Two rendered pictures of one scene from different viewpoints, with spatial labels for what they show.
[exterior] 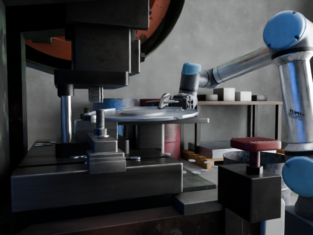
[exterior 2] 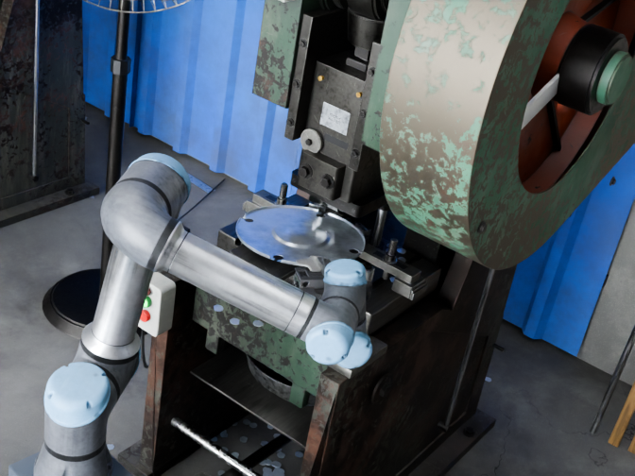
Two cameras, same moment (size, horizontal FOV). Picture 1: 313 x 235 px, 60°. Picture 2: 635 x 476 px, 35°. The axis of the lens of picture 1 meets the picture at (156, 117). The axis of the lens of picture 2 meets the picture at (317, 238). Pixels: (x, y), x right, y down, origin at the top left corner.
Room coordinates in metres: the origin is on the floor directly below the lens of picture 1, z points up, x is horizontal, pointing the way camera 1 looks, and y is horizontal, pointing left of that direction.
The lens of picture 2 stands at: (2.24, -1.14, 1.90)
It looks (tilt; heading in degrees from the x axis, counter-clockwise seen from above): 30 degrees down; 141
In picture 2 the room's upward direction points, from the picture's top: 11 degrees clockwise
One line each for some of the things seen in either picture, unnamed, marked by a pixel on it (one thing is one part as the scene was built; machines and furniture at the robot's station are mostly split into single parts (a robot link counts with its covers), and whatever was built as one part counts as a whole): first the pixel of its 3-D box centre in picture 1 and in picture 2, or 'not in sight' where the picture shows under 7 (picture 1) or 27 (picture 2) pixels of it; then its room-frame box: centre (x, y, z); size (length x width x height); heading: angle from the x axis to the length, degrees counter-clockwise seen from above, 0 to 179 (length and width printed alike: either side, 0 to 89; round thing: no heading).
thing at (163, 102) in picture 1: (169, 102); (309, 263); (0.87, -0.04, 0.82); 0.09 x 0.06 x 0.03; 161
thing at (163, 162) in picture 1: (92, 160); (328, 259); (0.68, 0.16, 0.67); 0.45 x 0.30 x 0.06; 19
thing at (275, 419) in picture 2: not in sight; (306, 378); (0.68, 0.17, 0.31); 0.43 x 0.42 x 0.01; 19
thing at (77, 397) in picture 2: not in sight; (77, 405); (0.88, -0.54, 0.62); 0.13 x 0.12 x 0.14; 136
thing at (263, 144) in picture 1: (254, 161); not in sight; (0.45, -0.16, 0.72); 0.07 x 0.06 x 0.08; 109
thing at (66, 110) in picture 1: (66, 110); not in sight; (0.58, 0.19, 0.80); 0.02 x 0.02 x 0.14
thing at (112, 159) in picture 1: (100, 135); (279, 201); (0.52, 0.11, 0.76); 0.17 x 0.06 x 0.10; 19
